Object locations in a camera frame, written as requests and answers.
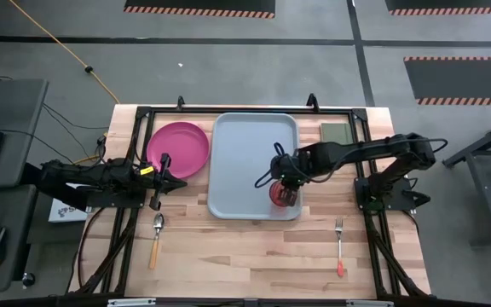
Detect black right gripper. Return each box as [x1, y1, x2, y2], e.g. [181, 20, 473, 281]
[269, 153, 304, 207]

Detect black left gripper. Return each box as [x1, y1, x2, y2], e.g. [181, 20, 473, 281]
[134, 153, 188, 212]

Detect red faceted plastic cup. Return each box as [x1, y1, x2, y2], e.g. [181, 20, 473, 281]
[269, 179, 302, 209]

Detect pink plastic plate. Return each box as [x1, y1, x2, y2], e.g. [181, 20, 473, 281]
[146, 121, 211, 180]

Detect grey plastic tray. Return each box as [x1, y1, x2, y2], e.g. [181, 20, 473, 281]
[206, 112, 303, 222]

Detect white printed box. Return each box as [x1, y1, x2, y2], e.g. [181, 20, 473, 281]
[48, 182, 90, 224]

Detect grey side desk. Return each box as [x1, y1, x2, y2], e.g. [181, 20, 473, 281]
[0, 78, 49, 295]

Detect wide black hazard-striped floor mat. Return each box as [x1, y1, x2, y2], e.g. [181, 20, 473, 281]
[123, 0, 277, 20]

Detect black metal stand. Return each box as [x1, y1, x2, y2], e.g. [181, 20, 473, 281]
[442, 111, 491, 249]

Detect spoon with orange handle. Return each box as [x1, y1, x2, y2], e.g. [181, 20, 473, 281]
[148, 212, 166, 270]

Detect fork with red handle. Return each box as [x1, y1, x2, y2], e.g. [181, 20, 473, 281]
[334, 216, 345, 279]

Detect black metal table frame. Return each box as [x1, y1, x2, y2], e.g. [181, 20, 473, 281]
[68, 104, 432, 302]

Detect black floor cable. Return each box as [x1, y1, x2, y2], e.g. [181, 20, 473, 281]
[0, 67, 111, 164]

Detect silver metal bracket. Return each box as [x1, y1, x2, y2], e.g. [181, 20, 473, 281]
[107, 298, 158, 307]
[346, 298, 394, 307]

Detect yellow floor cable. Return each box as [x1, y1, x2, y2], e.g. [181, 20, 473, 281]
[8, 0, 121, 105]

